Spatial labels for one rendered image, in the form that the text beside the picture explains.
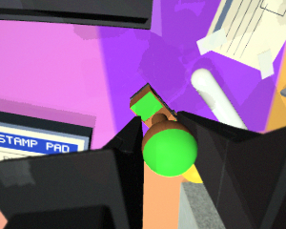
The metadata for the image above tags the green-handled rubber stamp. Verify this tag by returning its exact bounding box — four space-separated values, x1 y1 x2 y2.
130 83 198 177

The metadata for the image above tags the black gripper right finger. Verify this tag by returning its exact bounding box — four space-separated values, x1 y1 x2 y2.
177 111 286 229

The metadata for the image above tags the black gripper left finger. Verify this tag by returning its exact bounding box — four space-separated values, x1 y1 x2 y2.
0 115 144 229

